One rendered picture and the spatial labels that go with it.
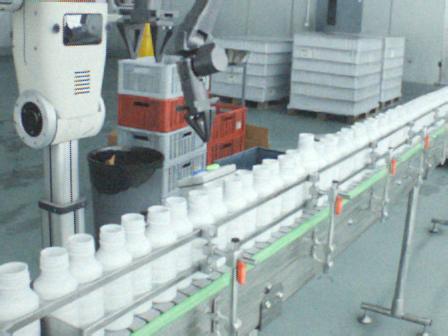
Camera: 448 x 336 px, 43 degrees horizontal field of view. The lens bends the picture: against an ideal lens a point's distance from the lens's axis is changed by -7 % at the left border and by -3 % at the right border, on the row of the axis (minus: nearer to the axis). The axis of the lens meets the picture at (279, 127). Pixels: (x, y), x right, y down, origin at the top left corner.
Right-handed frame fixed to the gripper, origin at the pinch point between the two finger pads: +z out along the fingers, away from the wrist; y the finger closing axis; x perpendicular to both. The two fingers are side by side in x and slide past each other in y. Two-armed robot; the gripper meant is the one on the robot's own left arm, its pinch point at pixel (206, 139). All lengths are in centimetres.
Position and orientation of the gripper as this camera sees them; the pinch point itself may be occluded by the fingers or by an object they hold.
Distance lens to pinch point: 142.8
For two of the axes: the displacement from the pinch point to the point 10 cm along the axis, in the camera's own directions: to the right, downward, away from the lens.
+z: 2.4, 9.7, 0.2
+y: 4.6, -1.4, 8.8
